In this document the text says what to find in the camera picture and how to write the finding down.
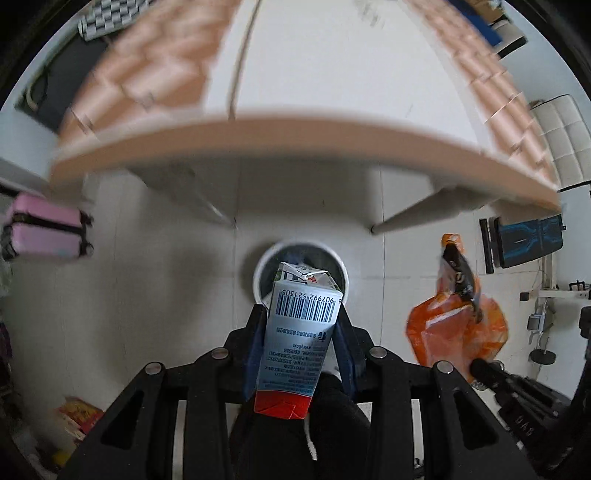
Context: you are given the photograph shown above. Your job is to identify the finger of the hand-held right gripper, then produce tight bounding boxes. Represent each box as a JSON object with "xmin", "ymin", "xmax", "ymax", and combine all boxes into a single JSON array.
[{"xmin": 442, "ymin": 244, "xmax": 481, "ymax": 319}]

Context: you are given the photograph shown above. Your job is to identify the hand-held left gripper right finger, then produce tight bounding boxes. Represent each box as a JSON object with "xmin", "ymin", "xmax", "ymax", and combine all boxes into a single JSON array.
[{"xmin": 331, "ymin": 305, "xmax": 541, "ymax": 480}]

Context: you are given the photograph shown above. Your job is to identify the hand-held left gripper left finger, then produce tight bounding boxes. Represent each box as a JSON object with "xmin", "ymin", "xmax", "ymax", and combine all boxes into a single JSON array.
[{"xmin": 60, "ymin": 302, "xmax": 274, "ymax": 480}]

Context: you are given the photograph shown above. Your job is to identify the white and red carton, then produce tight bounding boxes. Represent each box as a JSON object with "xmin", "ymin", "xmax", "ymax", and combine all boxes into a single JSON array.
[{"xmin": 253, "ymin": 261, "xmax": 343, "ymax": 421}]

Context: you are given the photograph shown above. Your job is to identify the orange plastic bag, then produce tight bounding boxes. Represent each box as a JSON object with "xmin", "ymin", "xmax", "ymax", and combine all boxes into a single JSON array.
[{"xmin": 405, "ymin": 233, "xmax": 509, "ymax": 385}]

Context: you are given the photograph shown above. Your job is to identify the white round waste bin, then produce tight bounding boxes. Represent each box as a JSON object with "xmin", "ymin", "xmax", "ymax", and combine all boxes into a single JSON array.
[{"xmin": 252, "ymin": 239, "xmax": 356, "ymax": 315}]

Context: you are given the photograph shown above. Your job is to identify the black panel with blue lines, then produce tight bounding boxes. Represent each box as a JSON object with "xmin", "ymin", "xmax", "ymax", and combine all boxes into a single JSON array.
[{"xmin": 493, "ymin": 214, "xmax": 567, "ymax": 270}]

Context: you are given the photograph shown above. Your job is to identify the grey metal stand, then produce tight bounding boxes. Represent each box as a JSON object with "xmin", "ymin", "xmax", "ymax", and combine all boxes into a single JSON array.
[{"xmin": 526, "ymin": 295, "xmax": 560, "ymax": 366}]

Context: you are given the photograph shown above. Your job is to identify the white padded sofa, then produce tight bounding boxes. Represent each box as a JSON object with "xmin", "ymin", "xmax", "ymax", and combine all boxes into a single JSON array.
[{"xmin": 529, "ymin": 94, "xmax": 591, "ymax": 191}]

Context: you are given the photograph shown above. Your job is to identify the red yellow printed box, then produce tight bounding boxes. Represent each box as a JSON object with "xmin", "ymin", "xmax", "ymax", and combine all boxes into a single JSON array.
[{"xmin": 55, "ymin": 396, "xmax": 105, "ymax": 440}]

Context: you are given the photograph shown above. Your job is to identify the white table with wood edge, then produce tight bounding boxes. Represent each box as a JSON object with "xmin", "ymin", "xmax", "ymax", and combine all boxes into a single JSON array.
[{"xmin": 48, "ymin": 0, "xmax": 565, "ymax": 236}]

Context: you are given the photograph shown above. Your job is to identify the pink suitcase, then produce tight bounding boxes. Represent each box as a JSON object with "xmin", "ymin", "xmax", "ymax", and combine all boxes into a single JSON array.
[{"xmin": 0, "ymin": 193, "xmax": 96, "ymax": 262}]

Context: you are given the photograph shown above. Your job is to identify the black bag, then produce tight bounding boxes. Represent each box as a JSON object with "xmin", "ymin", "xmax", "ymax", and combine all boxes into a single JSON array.
[{"xmin": 25, "ymin": 65, "xmax": 90, "ymax": 137}]

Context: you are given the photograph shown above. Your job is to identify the black white checkered cloth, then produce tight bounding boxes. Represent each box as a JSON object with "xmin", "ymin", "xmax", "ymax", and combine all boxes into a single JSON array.
[{"xmin": 76, "ymin": 0, "xmax": 147, "ymax": 43}]

